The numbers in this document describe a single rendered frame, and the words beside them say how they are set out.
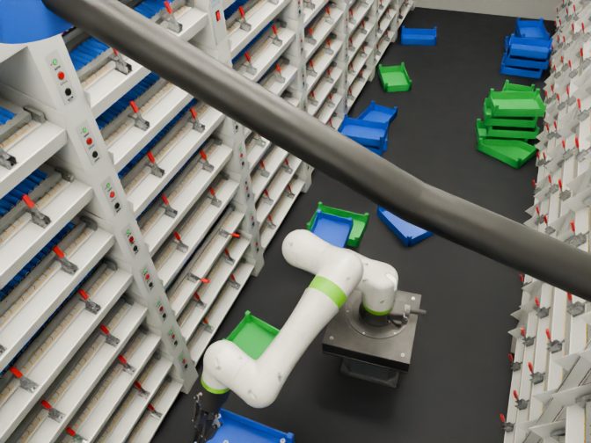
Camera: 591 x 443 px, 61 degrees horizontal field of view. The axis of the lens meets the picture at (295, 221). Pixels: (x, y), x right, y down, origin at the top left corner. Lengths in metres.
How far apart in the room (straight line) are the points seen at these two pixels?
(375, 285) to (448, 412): 0.70
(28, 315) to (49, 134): 0.47
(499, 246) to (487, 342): 2.23
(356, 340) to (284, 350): 0.64
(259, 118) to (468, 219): 0.13
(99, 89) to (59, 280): 0.53
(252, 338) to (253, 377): 1.06
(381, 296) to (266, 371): 0.67
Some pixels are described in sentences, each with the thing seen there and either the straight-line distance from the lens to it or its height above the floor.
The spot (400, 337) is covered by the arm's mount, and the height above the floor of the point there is 0.35.
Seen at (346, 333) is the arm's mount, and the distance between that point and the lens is 2.03.
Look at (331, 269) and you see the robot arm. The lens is 1.50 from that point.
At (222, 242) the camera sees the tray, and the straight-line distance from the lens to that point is 2.22.
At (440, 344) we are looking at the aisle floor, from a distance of 2.47.
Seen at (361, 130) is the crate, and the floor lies 0.08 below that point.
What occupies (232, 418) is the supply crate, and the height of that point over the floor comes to 0.33.
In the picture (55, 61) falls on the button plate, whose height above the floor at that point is 1.55.
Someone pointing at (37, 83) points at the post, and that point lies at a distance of 1.33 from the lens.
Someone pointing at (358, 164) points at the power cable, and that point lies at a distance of 0.28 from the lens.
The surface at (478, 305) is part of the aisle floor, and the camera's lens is 2.63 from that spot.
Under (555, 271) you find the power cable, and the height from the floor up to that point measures 1.85.
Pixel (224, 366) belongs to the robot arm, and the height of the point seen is 0.85.
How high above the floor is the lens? 2.07
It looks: 45 degrees down
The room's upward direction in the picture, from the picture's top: 5 degrees counter-clockwise
